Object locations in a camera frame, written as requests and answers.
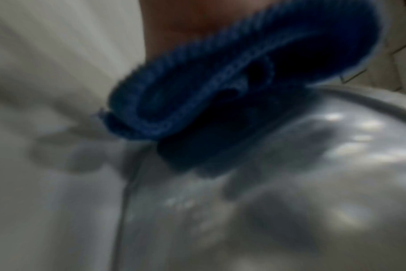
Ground stainless steel basin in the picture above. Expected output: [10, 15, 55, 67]
[111, 84, 406, 271]

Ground person's left forearm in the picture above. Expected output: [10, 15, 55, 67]
[138, 0, 292, 70]

